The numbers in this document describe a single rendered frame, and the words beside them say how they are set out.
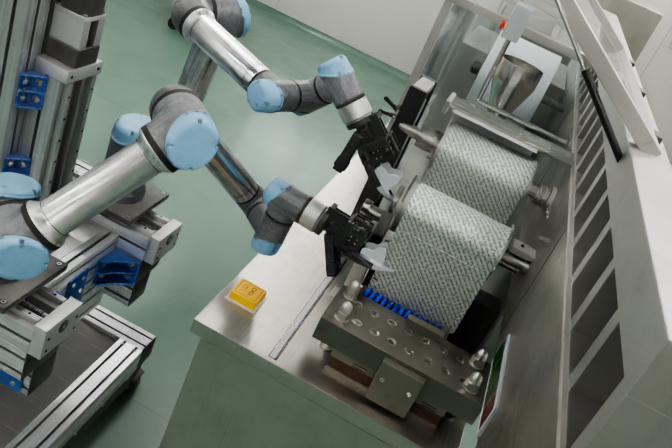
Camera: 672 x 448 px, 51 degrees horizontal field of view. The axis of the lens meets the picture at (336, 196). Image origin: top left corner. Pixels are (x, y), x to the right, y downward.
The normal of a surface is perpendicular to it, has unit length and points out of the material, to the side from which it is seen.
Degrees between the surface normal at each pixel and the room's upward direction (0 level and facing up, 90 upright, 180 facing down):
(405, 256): 91
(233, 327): 0
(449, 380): 0
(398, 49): 90
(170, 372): 0
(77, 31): 90
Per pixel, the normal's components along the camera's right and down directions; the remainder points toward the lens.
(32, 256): 0.31, 0.63
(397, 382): -0.31, 0.34
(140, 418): 0.36, -0.82
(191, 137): 0.53, 0.49
